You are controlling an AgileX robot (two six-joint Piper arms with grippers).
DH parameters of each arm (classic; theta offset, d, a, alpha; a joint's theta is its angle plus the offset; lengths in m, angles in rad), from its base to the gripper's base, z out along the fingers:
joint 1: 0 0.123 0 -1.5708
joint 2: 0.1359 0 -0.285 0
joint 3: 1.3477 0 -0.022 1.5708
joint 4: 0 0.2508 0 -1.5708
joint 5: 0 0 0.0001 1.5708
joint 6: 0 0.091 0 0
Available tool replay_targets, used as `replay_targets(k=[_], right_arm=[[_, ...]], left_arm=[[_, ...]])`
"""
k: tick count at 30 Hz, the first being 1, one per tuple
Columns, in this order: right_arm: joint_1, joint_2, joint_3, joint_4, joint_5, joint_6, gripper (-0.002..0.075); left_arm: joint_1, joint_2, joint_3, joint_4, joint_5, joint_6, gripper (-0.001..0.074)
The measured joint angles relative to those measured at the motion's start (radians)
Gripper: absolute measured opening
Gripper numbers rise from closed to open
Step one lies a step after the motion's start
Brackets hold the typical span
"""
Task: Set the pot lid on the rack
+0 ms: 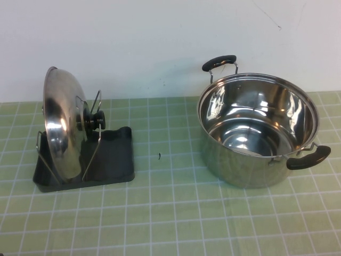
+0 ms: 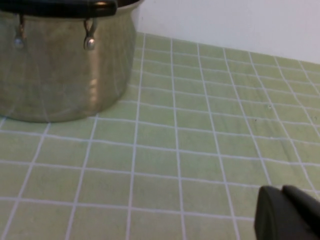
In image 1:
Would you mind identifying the stainless steel pot black handles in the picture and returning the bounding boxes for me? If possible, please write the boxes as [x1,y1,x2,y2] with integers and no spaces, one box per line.
[197,54,332,189]

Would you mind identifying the black tray wire lid rack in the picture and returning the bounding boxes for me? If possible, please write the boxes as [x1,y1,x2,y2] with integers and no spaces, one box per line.
[32,90,135,193]

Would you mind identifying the stainless steel pot lid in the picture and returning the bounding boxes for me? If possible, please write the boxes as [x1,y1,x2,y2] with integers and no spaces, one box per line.
[42,66,106,180]

